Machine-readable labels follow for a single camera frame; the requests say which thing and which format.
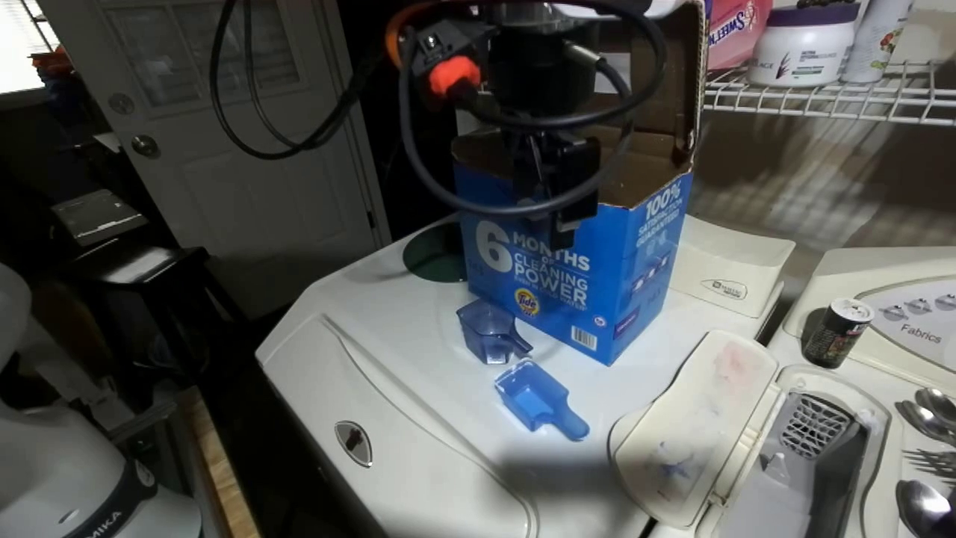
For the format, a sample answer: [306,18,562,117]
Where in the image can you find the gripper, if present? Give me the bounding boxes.
[489,28,603,252]

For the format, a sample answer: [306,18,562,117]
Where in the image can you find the white washing machine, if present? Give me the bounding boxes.
[254,212,797,538]

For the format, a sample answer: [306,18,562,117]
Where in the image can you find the white wire shelf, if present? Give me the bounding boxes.
[703,58,956,127]

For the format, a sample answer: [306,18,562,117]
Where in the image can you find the white jar with purple lid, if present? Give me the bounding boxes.
[746,4,862,89]

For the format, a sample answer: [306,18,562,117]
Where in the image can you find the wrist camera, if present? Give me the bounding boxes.
[409,19,495,81]

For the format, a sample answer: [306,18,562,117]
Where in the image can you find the black drink can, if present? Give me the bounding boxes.
[802,297,875,370]

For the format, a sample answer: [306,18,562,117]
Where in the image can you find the white door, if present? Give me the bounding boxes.
[36,0,394,324]

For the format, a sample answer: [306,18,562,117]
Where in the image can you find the blue plastic measuring cup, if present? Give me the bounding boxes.
[456,298,534,366]

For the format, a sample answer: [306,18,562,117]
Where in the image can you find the white bottle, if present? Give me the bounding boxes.
[839,0,916,85]

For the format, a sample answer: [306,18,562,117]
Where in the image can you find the blue detergent box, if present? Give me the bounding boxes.
[451,0,710,368]

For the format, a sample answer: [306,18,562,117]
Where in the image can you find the blue plastic scooper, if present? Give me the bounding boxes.
[494,358,592,442]

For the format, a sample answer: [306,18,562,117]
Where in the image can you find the grey box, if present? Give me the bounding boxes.
[50,188,151,248]

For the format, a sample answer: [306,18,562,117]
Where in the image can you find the silver fork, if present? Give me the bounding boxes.
[901,448,956,480]

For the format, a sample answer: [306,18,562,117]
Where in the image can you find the window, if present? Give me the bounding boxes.
[0,0,62,96]

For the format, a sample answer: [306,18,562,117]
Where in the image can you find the pink packet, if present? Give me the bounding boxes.
[705,0,775,72]

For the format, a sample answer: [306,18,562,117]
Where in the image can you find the black stool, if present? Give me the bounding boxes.
[63,245,249,378]

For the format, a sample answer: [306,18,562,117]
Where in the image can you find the dryer lint trap lid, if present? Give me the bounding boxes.
[609,330,782,529]

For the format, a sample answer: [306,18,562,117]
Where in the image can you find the dark green round disc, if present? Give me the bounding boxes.
[402,222,469,284]

